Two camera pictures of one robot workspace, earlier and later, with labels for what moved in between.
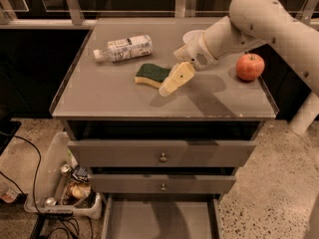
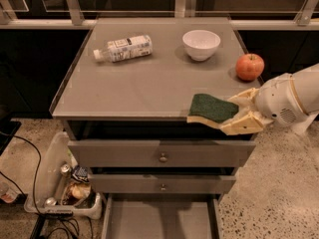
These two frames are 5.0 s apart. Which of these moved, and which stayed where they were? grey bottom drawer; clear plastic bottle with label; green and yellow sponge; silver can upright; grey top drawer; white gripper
Moved: green and yellow sponge; white gripper
Stayed: silver can upright; grey bottom drawer; grey top drawer; clear plastic bottle with label
